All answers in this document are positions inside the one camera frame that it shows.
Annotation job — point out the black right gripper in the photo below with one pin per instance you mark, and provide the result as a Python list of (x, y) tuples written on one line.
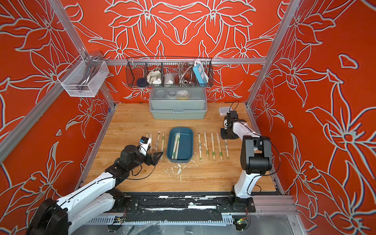
[(223, 135)]

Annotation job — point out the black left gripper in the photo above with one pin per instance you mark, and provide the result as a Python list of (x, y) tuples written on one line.
[(149, 162)]

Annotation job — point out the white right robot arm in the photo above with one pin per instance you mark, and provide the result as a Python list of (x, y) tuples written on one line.
[(255, 156)]

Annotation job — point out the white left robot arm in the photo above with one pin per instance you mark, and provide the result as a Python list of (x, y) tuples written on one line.
[(66, 214)]

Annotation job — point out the wrapped chopsticks in bin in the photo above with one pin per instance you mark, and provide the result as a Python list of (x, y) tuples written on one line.
[(176, 142)]

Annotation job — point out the grey-green lidded storage box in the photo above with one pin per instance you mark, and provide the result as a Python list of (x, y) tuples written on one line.
[(178, 103)]

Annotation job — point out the blue white box in basket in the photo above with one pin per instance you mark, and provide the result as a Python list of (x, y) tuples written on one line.
[(200, 73)]

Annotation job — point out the teal plastic chopstick bin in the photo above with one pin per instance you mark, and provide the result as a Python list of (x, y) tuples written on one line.
[(185, 147)]

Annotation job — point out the metal tongs in basket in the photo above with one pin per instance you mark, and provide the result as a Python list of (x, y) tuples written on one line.
[(94, 62)]

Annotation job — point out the white network switch box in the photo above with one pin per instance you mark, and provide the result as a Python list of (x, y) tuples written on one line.
[(224, 110)]

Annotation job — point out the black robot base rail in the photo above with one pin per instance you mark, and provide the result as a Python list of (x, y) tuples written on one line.
[(181, 206)]

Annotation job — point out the black wire wall basket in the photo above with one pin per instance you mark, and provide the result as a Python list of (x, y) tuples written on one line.
[(170, 72)]

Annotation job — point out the clear plastic wall basket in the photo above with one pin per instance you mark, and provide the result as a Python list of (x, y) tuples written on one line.
[(71, 79)]

